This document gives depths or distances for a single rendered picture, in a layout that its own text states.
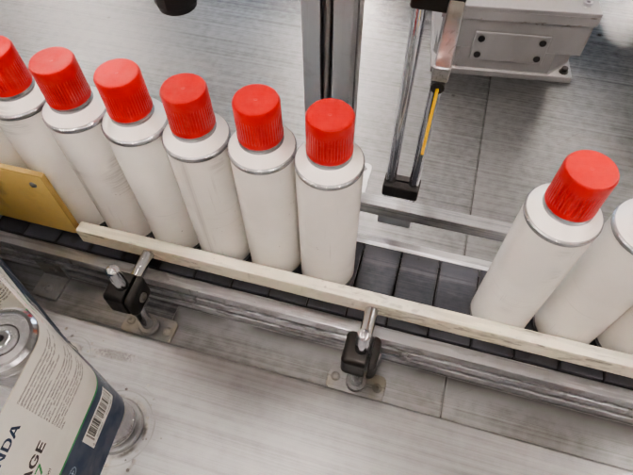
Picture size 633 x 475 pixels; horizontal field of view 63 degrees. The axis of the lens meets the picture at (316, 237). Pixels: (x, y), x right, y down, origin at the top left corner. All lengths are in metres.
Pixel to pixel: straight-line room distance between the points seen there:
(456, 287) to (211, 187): 0.25
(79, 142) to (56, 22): 0.54
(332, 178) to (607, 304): 0.22
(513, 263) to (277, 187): 0.18
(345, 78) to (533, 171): 0.31
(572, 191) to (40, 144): 0.41
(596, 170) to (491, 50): 0.45
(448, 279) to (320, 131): 0.24
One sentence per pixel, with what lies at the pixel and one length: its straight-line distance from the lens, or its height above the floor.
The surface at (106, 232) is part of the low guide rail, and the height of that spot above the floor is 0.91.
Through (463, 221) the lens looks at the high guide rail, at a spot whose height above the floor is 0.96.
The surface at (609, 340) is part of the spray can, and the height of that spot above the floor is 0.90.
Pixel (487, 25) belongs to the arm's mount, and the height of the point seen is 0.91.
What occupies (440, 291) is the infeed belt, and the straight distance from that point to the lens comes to 0.52.
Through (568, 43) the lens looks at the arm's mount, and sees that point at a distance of 0.80.
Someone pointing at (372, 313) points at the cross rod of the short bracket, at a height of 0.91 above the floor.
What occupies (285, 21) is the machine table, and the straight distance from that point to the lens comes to 0.89.
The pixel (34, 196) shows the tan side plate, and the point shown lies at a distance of 0.55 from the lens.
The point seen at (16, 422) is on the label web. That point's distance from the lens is 0.33.
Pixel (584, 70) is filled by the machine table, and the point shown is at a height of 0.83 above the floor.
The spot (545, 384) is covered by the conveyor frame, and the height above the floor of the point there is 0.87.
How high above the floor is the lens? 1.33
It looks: 57 degrees down
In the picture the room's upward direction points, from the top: 1 degrees counter-clockwise
